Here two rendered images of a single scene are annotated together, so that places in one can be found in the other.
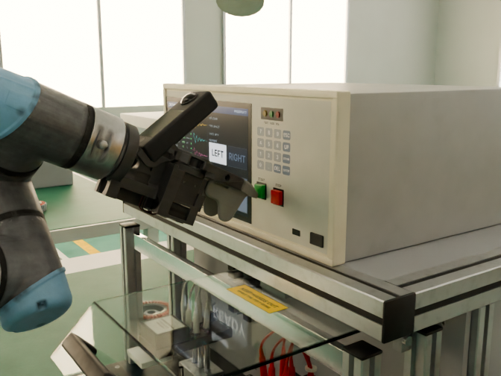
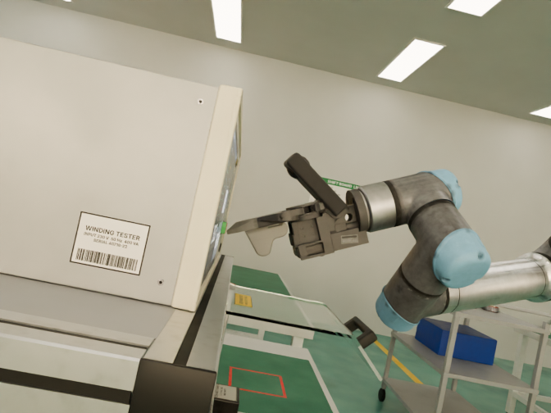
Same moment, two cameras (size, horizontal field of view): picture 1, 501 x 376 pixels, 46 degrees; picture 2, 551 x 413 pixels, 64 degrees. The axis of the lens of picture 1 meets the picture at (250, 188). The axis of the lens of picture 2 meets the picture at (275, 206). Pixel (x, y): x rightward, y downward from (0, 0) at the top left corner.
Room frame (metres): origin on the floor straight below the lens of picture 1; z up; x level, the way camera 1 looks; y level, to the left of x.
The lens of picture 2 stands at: (1.33, 0.39, 1.21)
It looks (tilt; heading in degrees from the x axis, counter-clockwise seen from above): 2 degrees up; 210
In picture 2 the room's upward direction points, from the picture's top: 12 degrees clockwise
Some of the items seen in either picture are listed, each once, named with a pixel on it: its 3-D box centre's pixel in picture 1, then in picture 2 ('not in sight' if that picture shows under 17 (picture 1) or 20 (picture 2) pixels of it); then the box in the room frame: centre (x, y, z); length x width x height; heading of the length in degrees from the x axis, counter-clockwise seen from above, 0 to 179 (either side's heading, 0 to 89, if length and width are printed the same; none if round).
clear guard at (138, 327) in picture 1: (219, 338); (275, 321); (0.64, 0.04, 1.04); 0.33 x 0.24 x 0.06; 124
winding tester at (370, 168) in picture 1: (332, 148); (84, 174); (0.95, -0.13, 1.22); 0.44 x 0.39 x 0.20; 34
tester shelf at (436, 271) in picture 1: (324, 221); (61, 265); (0.96, -0.12, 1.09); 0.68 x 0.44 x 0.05; 34
